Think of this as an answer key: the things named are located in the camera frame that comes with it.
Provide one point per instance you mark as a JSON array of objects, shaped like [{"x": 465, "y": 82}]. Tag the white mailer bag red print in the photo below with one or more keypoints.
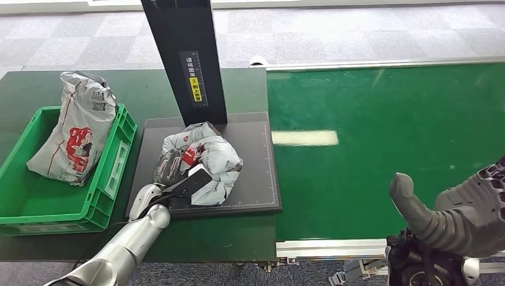
[{"x": 217, "y": 158}]

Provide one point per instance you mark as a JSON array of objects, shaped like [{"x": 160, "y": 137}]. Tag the green plastic crate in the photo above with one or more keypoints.
[{"x": 47, "y": 205}]

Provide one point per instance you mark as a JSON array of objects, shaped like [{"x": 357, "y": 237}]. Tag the black scanner machine post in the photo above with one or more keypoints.
[{"x": 177, "y": 31}]

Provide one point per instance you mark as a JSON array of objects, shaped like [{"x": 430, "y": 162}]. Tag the green conveyor belt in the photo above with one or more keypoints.
[{"x": 355, "y": 102}]

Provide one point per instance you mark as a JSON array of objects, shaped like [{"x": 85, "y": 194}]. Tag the metal conveyor support bracket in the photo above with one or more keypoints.
[{"x": 355, "y": 272}]

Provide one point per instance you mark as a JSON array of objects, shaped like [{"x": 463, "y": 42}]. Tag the white mailer bag black barcodes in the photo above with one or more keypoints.
[{"x": 79, "y": 134}]

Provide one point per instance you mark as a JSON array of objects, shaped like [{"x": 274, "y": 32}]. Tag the black scanner base plate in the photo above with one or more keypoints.
[{"x": 256, "y": 165}]

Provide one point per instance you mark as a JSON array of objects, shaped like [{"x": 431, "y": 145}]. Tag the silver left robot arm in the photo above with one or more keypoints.
[{"x": 130, "y": 244}]

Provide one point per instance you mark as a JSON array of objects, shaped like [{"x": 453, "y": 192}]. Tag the black label with yellow sticker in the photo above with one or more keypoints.
[{"x": 193, "y": 79}]

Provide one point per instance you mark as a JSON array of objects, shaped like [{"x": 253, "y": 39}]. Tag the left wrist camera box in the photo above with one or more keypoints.
[{"x": 193, "y": 181}]

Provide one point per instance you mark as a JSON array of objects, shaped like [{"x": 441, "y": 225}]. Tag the aluminium conveyor side rail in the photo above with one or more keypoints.
[
  {"x": 335, "y": 248},
  {"x": 374, "y": 64}
]

